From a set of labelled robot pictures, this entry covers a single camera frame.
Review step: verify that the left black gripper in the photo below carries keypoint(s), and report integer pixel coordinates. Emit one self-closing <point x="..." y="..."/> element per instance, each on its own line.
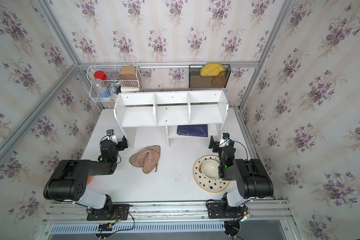
<point x="121" y="144"/>

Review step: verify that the yellow round woven mat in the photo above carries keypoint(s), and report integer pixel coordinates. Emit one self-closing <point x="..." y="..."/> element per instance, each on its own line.
<point x="211" y="70"/>

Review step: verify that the black mesh basket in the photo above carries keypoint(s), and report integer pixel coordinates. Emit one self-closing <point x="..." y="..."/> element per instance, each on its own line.
<point x="198" y="82"/>

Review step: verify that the cream ceramic bowl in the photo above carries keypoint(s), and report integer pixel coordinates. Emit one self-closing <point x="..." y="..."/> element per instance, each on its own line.
<point x="210" y="169"/>

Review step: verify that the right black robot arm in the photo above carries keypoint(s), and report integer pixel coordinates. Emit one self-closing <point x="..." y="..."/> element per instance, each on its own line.
<point x="250" y="176"/>

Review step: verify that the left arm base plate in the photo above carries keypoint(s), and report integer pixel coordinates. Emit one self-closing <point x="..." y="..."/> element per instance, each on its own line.
<point x="118" y="212"/>

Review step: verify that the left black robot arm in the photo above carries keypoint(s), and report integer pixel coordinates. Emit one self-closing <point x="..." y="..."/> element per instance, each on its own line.
<point x="69" y="183"/>

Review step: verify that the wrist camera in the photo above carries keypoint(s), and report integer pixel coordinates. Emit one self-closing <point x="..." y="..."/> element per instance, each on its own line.
<point x="225" y="139"/>
<point x="111" y="135"/>

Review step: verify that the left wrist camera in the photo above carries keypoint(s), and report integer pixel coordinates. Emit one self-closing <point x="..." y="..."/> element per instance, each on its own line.
<point x="111" y="135"/>

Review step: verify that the white wire basket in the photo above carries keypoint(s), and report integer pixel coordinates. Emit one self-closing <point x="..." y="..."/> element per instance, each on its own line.
<point x="112" y="82"/>

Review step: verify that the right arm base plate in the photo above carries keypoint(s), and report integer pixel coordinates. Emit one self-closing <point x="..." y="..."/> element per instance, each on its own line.
<point x="219" y="210"/>

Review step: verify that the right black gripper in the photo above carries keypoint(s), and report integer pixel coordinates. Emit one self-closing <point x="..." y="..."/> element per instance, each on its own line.
<point x="217" y="144"/>

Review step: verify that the star patterned plate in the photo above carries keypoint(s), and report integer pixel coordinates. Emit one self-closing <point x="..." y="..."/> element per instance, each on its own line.
<point x="211" y="186"/>

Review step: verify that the brown round coaster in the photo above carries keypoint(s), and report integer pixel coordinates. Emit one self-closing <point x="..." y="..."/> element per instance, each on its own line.
<point x="219" y="82"/>

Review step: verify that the white wooden bookshelf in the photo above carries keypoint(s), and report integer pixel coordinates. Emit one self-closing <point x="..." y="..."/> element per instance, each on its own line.
<point x="169" y="110"/>

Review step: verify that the clear plastic water bottle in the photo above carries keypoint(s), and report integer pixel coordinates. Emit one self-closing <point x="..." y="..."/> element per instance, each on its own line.
<point x="101" y="88"/>

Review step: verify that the aluminium mounting rail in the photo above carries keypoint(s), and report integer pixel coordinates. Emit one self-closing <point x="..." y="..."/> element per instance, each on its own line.
<point x="64" y="213"/>

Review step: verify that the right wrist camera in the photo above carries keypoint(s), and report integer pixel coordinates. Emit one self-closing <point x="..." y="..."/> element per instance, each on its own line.
<point x="225" y="139"/>

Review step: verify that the brown cardboard box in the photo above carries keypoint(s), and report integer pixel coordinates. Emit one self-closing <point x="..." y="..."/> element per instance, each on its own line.
<point x="130" y="76"/>

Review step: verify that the brown striped cloth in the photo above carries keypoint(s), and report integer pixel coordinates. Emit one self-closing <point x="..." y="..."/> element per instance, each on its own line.
<point x="147" y="159"/>

